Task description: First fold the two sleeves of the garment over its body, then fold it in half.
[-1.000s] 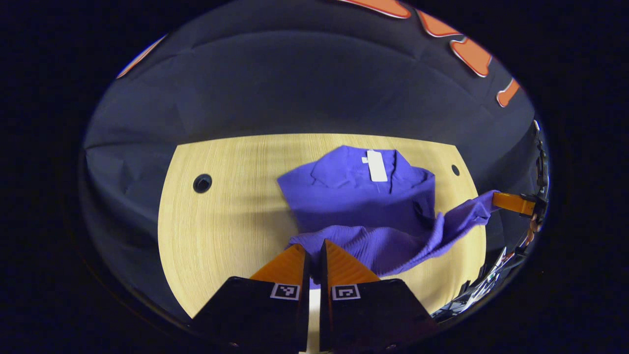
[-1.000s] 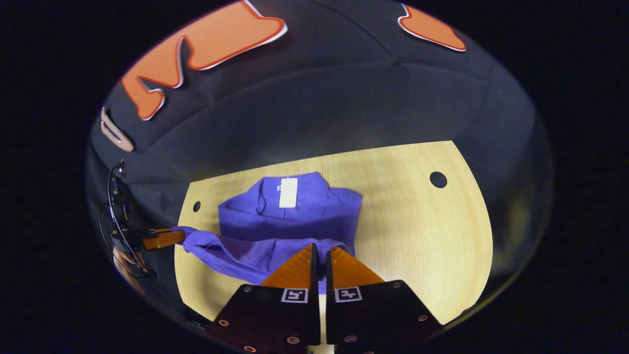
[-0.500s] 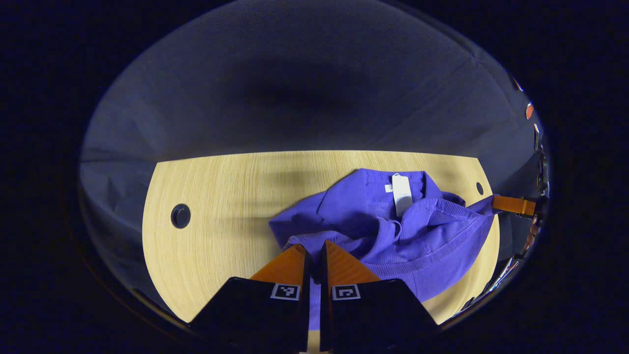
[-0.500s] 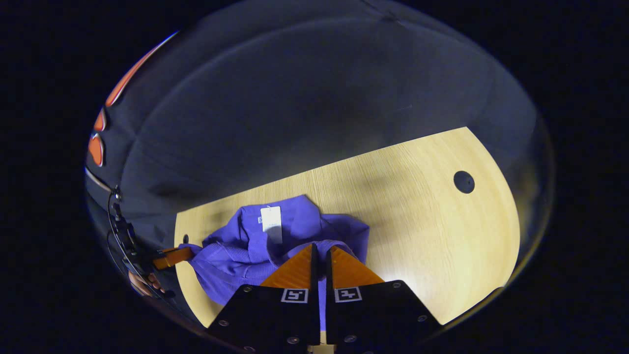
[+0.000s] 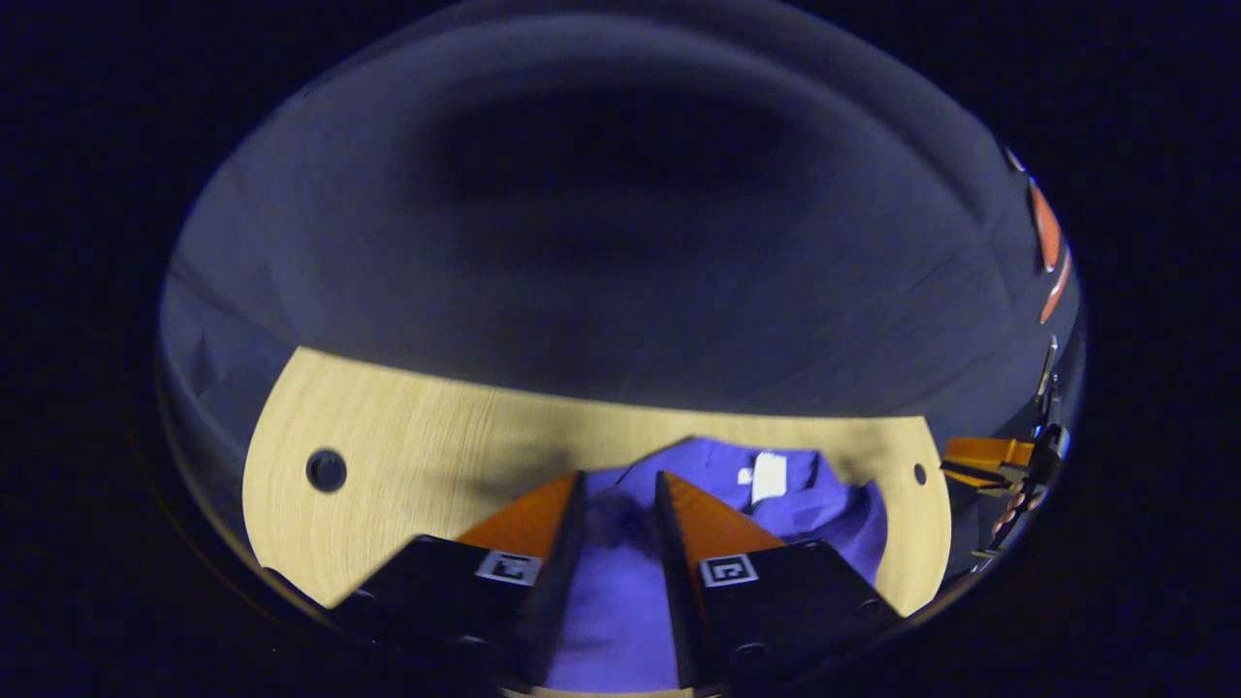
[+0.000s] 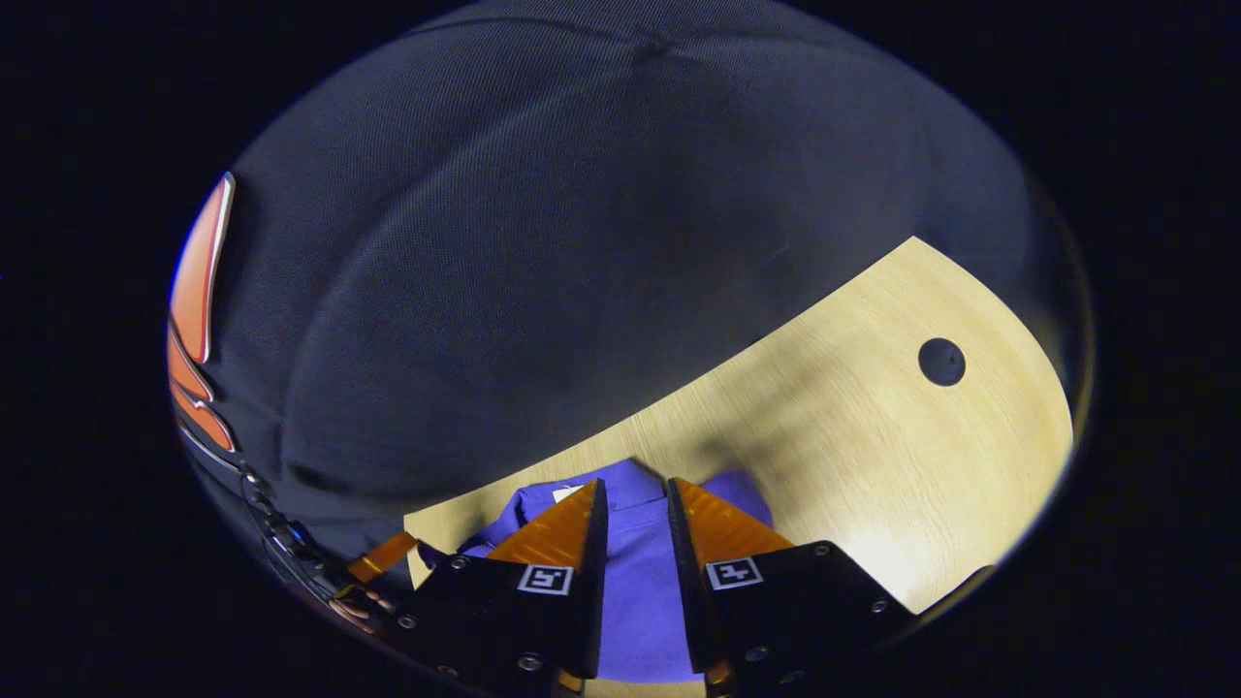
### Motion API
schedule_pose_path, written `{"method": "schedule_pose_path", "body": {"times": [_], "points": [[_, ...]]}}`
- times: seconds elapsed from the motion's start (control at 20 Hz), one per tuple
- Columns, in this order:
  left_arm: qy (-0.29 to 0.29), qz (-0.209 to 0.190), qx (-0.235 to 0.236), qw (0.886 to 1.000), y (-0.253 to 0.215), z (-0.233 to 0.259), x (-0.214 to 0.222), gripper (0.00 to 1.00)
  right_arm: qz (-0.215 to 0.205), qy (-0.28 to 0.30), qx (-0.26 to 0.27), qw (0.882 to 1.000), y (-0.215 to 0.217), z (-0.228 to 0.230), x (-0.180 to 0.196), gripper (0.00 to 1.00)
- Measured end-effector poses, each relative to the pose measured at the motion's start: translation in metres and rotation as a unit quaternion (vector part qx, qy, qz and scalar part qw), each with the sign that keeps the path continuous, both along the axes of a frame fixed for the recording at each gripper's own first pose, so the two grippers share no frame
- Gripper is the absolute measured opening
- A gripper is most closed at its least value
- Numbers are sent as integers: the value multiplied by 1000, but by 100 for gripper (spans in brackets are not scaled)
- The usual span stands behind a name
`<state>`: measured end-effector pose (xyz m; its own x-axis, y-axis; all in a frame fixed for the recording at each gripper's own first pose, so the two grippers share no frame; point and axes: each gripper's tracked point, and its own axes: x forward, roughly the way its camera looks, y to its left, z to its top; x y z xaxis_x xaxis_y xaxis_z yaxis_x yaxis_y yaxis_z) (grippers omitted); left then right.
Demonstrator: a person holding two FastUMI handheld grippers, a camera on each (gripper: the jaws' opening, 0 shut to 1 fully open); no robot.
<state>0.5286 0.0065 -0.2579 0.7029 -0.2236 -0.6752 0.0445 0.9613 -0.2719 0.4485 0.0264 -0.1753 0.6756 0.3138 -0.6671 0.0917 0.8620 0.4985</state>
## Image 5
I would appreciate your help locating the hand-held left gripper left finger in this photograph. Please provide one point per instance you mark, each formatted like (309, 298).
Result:
(543, 601)

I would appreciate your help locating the purple shirt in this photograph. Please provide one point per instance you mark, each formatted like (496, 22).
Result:
(620, 601)

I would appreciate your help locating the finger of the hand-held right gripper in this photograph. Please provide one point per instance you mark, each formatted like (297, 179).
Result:
(979, 479)
(994, 453)

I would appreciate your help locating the black backdrop cloth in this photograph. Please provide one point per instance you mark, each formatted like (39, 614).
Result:
(620, 242)

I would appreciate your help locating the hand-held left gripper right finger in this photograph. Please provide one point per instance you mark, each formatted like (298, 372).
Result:
(684, 582)

